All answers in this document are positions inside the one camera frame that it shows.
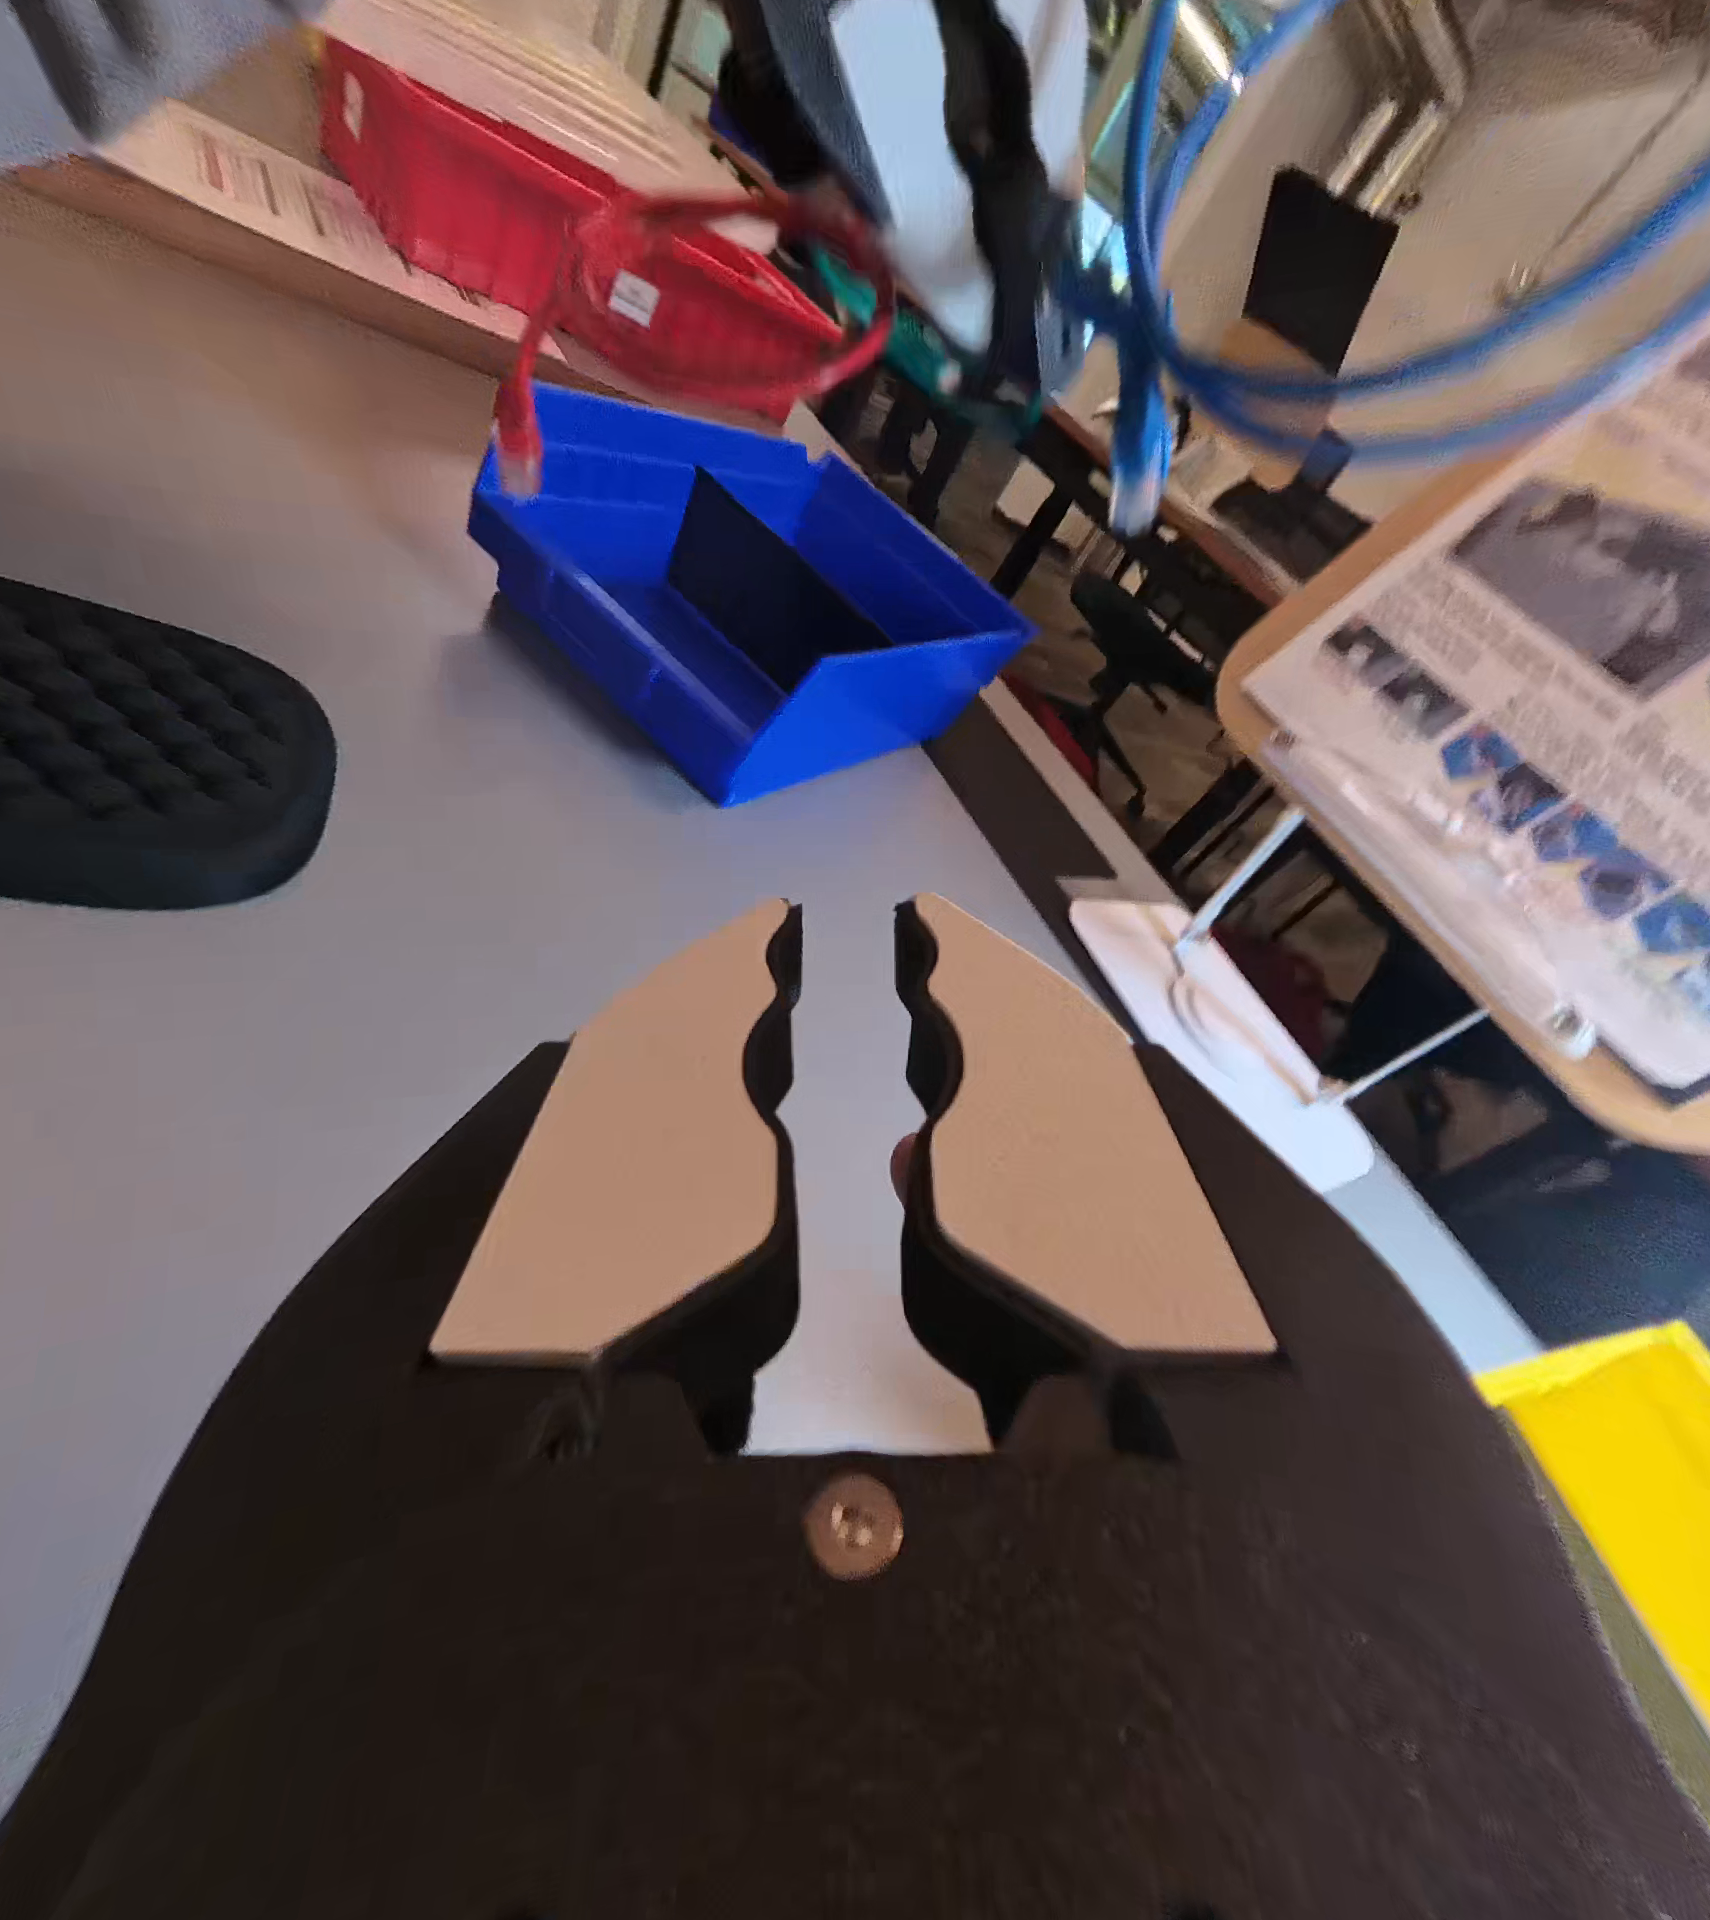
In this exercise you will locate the black monitor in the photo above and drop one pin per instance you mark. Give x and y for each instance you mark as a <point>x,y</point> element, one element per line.
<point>1315,264</point>

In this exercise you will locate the person's right hand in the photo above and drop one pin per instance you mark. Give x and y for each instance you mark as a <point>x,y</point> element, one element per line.
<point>905,1174</point>

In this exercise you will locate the blue plastic bin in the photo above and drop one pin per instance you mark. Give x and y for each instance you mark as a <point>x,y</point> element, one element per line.
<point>614,616</point>

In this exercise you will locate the wooden clipboard with printed sheet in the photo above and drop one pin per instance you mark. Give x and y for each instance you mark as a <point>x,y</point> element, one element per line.
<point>1575,705</point>

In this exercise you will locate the black textured wrist pad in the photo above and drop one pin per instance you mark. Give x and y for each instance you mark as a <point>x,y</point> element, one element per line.
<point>91,737</point>

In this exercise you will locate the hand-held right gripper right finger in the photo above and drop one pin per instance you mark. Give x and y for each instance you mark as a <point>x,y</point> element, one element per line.
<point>1081,1186</point>

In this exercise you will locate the yellow plastic bin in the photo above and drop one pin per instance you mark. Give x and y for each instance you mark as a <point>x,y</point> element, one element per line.
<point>1680,1529</point>

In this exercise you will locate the printed paper sheet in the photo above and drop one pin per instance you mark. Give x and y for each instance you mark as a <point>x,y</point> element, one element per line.
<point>271,194</point>

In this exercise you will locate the red plastic bin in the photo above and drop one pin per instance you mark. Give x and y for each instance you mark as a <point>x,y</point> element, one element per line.
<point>467,194</point>

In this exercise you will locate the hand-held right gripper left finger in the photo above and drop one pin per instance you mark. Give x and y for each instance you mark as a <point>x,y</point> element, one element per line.
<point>629,1172</point>

